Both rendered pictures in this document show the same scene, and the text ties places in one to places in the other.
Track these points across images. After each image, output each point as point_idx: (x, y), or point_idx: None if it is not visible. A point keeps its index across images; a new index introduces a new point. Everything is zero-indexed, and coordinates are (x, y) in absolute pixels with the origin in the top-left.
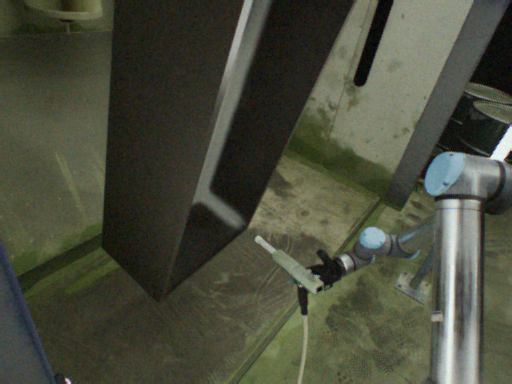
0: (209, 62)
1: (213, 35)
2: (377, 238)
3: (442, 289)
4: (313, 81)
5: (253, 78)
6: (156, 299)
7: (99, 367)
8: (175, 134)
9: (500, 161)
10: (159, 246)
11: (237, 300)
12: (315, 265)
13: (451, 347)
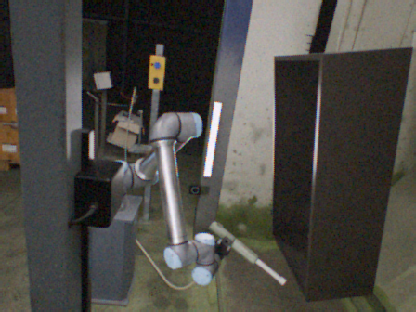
0: (280, 93)
1: (281, 84)
2: (201, 235)
3: None
4: (321, 144)
5: (372, 166)
6: (274, 232)
7: (274, 266)
8: (287, 128)
9: (171, 117)
10: (280, 193)
11: None
12: (227, 252)
13: None
